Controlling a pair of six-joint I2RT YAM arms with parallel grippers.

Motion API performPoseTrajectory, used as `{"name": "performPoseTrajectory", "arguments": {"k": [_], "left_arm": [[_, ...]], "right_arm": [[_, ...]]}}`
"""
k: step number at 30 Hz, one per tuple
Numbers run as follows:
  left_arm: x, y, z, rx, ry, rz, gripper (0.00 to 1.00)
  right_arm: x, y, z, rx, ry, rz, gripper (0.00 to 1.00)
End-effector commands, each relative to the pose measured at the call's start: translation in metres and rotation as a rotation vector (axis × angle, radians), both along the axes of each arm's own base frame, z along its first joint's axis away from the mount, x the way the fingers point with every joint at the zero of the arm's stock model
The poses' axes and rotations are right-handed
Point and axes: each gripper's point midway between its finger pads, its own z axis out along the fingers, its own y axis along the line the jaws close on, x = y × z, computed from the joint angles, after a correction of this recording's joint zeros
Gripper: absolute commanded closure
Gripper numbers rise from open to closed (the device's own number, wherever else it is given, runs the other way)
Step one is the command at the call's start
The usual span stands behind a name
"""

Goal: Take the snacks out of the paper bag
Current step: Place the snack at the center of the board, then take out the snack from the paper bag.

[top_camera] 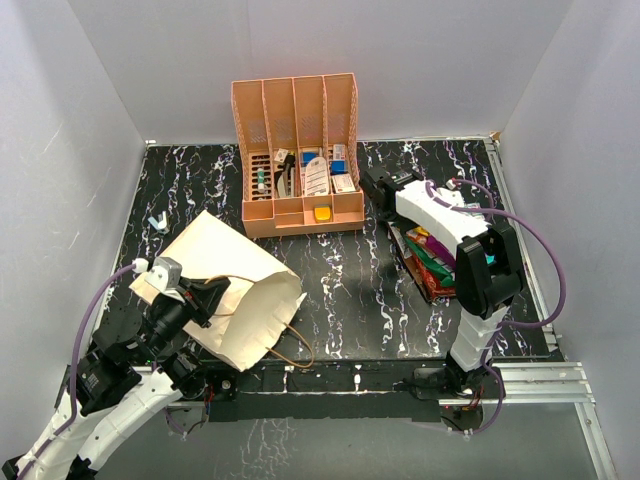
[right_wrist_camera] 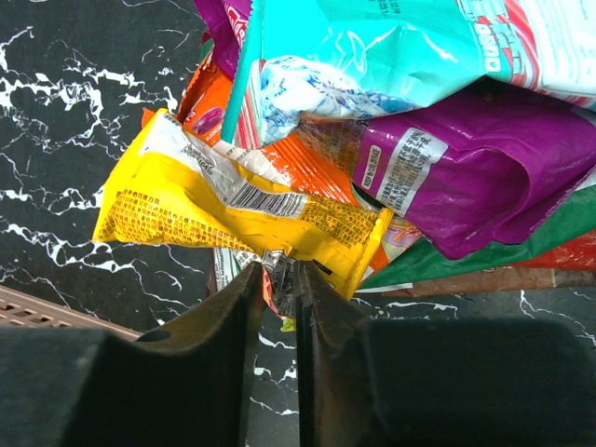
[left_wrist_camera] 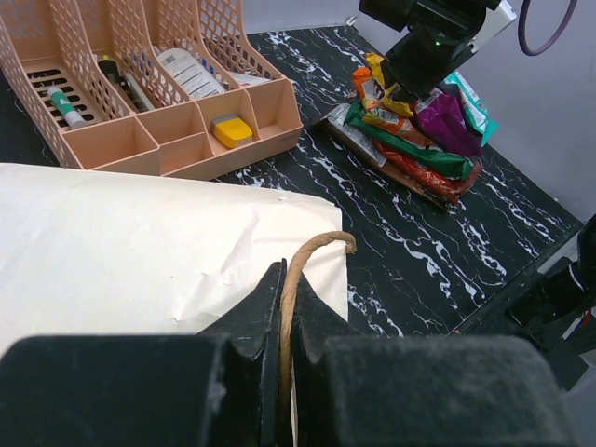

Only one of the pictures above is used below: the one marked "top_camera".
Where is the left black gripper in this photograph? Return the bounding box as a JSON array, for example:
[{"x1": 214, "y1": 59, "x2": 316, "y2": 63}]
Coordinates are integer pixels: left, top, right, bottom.
[{"x1": 137, "y1": 274, "x2": 232, "y2": 363}]

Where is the brown paper bag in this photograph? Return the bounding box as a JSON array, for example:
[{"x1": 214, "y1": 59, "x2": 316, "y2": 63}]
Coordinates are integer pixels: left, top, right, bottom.
[{"x1": 161, "y1": 211, "x2": 306, "y2": 372}]

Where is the brown kettle chips bag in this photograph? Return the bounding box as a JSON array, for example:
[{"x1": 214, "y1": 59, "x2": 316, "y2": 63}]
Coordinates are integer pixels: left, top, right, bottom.
[{"x1": 387, "y1": 223, "x2": 424, "y2": 287}]

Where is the orange fruit candy bag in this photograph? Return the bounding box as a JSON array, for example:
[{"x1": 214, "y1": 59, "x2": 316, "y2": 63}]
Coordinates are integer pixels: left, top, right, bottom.
[{"x1": 406, "y1": 226, "x2": 430, "y2": 238}]

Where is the green chips bag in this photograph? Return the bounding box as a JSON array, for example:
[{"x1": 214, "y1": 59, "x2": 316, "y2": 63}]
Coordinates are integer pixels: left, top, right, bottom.
[{"x1": 403, "y1": 233, "x2": 455, "y2": 279}]

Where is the red doritos bag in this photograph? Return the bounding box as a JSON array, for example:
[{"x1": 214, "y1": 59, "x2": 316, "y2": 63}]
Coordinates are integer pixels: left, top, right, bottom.
[{"x1": 411, "y1": 254, "x2": 456, "y2": 301}]

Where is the purple grape candy bag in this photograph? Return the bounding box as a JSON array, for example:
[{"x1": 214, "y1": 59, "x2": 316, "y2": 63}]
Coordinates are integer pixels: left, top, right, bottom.
[{"x1": 425, "y1": 235, "x2": 456, "y2": 268}]

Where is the teal white snack bag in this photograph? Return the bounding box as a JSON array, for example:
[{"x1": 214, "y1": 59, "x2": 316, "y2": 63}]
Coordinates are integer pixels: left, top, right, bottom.
[{"x1": 464, "y1": 202, "x2": 486, "y2": 220}]

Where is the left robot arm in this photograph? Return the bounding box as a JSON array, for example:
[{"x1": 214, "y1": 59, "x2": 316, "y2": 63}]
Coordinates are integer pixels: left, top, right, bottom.
[{"x1": 1, "y1": 277, "x2": 231, "y2": 479}]

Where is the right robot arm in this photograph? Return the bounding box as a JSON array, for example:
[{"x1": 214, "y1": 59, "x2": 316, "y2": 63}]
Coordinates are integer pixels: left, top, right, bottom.
[{"x1": 359, "y1": 167, "x2": 526, "y2": 397}]

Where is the small white blue clip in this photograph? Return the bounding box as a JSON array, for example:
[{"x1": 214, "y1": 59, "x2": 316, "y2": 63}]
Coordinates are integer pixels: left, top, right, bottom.
[{"x1": 148, "y1": 211, "x2": 169, "y2": 234}]

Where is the green white glue stick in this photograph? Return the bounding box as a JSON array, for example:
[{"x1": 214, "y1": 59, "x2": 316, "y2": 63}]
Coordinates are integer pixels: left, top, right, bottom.
[{"x1": 257, "y1": 168, "x2": 266, "y2": 193}]

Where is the black white stapler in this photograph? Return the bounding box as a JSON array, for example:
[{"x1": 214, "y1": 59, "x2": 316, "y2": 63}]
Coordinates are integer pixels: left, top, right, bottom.
[{"x1": 273, "y1": 148, "x2": 296, "y2": 198}]

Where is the white label booklet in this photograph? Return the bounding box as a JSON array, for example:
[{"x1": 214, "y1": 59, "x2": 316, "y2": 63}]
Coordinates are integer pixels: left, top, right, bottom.
[{"x1": 303, "y1": 156, "x2": 330, "y2": 196}]

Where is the small white card box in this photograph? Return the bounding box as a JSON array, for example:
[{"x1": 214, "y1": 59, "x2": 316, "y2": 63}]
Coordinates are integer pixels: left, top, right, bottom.
[{"x1": 331, "y1": 173, "x2": 356, "y2": 194}]

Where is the pink plastic desk organizer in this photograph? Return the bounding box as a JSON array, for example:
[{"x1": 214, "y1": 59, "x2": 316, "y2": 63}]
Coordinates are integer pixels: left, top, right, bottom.
[{"x1": 231, "y1": 73, "x2": 365, "y2": 238}]

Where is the blue box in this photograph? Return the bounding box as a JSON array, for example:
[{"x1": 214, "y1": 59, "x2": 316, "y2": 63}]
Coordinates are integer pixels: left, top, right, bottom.
[{"x1": 330, "y1": 159, "x2": 348, "y2": 175}]

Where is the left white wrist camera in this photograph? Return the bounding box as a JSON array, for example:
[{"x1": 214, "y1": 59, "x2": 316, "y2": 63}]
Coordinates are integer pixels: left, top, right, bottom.
[{"x1": 129, "y1": 257, "x2": 185, "y2": 305}]

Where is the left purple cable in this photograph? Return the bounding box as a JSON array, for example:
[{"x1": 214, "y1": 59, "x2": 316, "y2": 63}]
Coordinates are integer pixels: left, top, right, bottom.
[{"x1": 14, "y1": 263, "x2": 137, "y2": 471}]

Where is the purple cable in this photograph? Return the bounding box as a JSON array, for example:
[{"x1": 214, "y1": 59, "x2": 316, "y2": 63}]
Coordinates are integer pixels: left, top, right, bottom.
[
  {"x1": 14, "y1": 263, "x2": 137, "y2": 471},
  {"x1": 424, "y1": 177, "x2": 566, "y2": 391}
]

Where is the black front mounting rail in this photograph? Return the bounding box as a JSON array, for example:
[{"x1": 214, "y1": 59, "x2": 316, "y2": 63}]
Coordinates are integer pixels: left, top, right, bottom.
[{"x1": 206, "y1": 359, "x2": 503, "y2": 425}]

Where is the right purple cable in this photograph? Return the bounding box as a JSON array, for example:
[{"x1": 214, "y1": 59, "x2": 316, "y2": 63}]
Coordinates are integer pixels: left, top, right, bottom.
[{"x1": 424, "y1": 177, "x2": 566, "y2": 391}]

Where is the aluminium frame rail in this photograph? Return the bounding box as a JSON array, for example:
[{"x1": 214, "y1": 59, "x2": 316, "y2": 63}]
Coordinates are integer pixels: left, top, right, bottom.
[{"x1": 484, "y1": 132, "x2": 618, "y2": 479}]

